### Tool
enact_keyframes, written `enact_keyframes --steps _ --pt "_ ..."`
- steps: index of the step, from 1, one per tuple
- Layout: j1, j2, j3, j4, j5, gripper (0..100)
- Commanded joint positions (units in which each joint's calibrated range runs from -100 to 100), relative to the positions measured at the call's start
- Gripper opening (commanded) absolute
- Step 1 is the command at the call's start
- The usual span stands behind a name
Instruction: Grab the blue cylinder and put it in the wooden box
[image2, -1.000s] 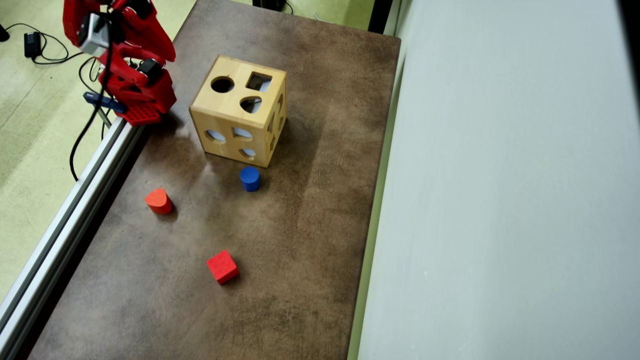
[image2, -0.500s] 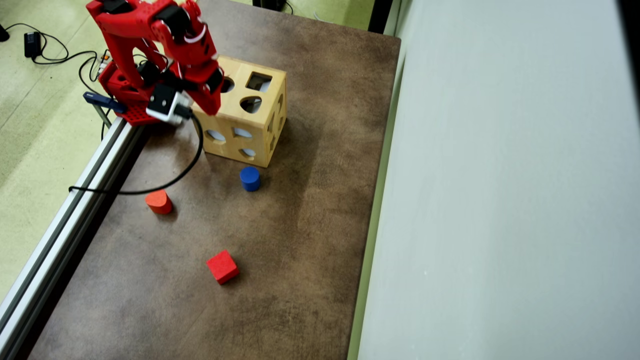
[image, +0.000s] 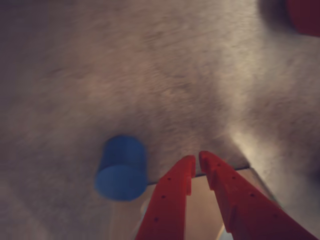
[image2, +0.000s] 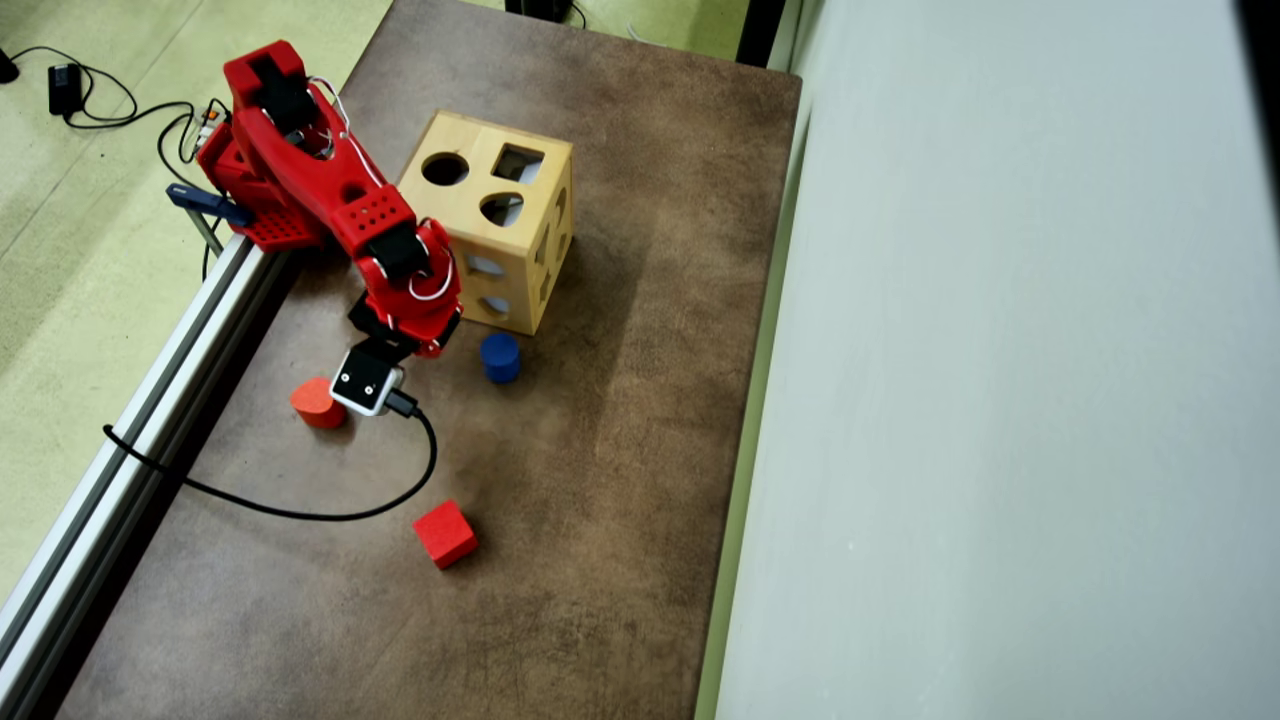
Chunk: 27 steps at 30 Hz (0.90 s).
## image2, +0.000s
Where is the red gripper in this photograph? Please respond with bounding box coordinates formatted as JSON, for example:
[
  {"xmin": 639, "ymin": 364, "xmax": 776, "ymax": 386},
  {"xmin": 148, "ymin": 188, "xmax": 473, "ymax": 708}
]
[{"xmin": 348, "ymin": 265, "xmax": 463, "ymax": 363}]

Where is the blue cylinder block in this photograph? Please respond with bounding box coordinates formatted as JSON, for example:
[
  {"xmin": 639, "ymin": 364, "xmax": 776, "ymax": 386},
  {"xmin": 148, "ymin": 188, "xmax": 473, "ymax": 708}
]
[{"xmin": 479, "ymin": 332, "xmax": 522, "ymax": 385}]

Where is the wooden shape sorter box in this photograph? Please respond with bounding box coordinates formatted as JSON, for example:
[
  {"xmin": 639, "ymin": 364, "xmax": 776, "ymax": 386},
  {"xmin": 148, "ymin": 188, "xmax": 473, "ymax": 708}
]
[{"xmin": 397, "ymin": 110, "xmax": 576, "ymax": 337}]

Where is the red rounded triangle block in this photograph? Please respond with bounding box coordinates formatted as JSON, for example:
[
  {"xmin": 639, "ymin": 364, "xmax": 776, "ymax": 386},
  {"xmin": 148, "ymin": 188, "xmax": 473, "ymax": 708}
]
[{"xmin": 290, "ymin": 376, "xmax": 348, "ymax": 431}]

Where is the red cube block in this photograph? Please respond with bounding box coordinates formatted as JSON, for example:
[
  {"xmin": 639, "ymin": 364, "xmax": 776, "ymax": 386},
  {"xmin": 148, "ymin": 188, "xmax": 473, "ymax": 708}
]
[{"xmin": 413, "ymin": 500, "xmax": 479, "ymax": 571}]

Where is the blue clamp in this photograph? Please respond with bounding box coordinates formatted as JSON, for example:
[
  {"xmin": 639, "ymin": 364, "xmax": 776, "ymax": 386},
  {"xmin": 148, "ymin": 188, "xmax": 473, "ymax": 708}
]
[{"xmin": 166, "ymin": 183, "xmax": 254, "ymax": 229}]

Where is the black power adapter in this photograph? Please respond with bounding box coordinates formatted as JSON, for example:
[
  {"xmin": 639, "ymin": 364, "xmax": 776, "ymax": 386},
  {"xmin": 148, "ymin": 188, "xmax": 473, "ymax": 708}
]
[{"xmin": 48, "ymin": 63, "xmax": 84, "ymax": 117}]

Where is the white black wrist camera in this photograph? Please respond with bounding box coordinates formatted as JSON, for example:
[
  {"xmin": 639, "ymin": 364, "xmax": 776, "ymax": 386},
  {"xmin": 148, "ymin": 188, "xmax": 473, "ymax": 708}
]
[{"xmin": 329, "ymin": 345, "xmax": 407, "ymax": 418}]

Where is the black camera cable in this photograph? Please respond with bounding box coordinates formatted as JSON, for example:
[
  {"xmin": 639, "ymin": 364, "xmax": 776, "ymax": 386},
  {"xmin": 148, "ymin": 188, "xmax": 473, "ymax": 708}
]
[{"xmin": 103, "ymin": 388, "xmax": 440, "ymax": 523}]

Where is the aluminium profile rail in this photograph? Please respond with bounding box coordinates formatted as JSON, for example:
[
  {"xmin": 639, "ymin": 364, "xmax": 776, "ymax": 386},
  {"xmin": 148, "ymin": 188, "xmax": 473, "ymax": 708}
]
[{"xmin": 0, "ymin": 235, "xmax": 293, "ymax": 720}]

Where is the black floor cable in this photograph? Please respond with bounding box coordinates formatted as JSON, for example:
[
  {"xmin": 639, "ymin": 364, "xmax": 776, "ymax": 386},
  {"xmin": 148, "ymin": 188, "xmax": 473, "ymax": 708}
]
[{"xmin": 10, "ymin": 45, "xmax": 233, "ymax": 281}]

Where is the black vertical post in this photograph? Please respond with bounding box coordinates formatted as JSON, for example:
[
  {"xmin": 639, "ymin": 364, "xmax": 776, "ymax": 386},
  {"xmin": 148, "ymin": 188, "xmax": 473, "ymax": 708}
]
[{"xmin": 736, "ymin": 0, "xmax": 801, "ymax": 71}]

